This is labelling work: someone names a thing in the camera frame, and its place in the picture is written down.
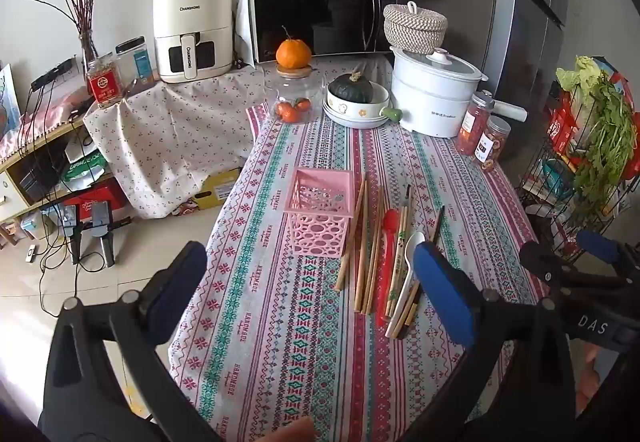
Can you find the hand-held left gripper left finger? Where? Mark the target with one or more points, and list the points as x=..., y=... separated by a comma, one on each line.
x=175, y=292

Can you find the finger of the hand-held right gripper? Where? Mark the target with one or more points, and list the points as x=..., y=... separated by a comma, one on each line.
x=545, y=262
x=597, y=244

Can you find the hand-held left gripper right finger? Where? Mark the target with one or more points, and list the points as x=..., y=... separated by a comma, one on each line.
x=445, y=292

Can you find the white ceramic spoon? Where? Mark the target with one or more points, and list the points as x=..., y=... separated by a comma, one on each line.
x=412, y=252

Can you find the patterned brown chopstick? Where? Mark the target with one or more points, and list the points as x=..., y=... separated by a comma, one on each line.
x=400, y=232
x=404, y=234

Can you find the red plastic spoon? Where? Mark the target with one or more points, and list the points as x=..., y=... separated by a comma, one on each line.
x=391, y=222

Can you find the pink plastic utensil basket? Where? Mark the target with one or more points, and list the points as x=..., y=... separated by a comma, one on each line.
x=315, y=232

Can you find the person's right hand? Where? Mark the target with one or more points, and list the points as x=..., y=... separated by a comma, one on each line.
x=589, y=372

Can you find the person's left hand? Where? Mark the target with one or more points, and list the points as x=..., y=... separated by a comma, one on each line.
x=290, y=432

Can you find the grey black floor device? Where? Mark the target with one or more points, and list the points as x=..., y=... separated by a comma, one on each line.
x=100, y=232

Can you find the leafy green herbs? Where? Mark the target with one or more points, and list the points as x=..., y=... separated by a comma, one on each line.
x=605, y=137

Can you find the yellow cardboard box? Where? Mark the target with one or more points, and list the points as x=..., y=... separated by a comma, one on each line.
x=220, y=187

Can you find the red box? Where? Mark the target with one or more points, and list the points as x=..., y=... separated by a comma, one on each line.
x=95, y=199

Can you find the red snack packets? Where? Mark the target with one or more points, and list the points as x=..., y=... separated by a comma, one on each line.
x=560, y=125

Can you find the clear jar of dried slices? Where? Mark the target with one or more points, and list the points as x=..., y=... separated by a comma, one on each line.
x=491, y=147

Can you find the patterned woven tablecloth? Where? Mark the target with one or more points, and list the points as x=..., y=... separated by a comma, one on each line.
x=300, y=322

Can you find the small white remote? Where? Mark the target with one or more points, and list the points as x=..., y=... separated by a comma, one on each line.
x=31, y=253

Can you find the clear jar of red chili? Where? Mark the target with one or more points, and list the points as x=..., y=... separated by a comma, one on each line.
x=472, y=127

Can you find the small floral print cloth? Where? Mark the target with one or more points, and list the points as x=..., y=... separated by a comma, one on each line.
x=165, y=137

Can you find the green plastic bag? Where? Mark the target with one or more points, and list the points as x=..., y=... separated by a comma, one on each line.
x=80, y=167

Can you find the napa cabbage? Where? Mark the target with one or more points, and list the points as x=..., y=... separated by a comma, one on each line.
x=580, y=72

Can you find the wooden low shelf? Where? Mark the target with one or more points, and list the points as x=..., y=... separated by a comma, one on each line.
x=15, y=187

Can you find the white electric cooking pot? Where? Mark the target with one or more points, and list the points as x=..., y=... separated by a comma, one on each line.
x=430, y=97

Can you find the white bowl with squash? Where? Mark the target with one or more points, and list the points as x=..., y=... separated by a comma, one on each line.
x=350, y=116

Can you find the small tangerine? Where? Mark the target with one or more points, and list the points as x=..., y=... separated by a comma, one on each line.
x=286, y=112
x=302, y=105

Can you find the red label jar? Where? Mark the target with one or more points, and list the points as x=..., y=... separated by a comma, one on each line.
x=102, y=87

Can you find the dark green pumpkin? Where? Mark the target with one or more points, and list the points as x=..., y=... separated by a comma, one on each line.
x=350, y=87

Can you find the clear container blue label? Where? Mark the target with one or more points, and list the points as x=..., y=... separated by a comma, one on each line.
x=140, y=62

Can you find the silver refrigerator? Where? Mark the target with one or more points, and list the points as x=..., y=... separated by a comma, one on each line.
x=520, y=22

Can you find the glass jar with wooden lid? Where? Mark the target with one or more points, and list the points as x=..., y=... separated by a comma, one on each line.
x=297, y=90

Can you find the black power strip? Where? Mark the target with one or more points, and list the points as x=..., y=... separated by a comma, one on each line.
x=50, y=75

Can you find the glass vase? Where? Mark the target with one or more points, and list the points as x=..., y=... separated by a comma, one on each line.
x=89, y=50

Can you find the woven lidded basket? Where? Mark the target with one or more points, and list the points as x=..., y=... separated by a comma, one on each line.
x=415, y=30

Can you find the large orange with stem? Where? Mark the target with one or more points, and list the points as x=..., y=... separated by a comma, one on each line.
x=293, y=55

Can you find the cream air fryer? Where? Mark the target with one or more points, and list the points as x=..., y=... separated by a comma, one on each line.
x=192, y=12

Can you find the black white microwave oven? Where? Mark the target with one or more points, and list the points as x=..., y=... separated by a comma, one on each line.
x=320, y=17

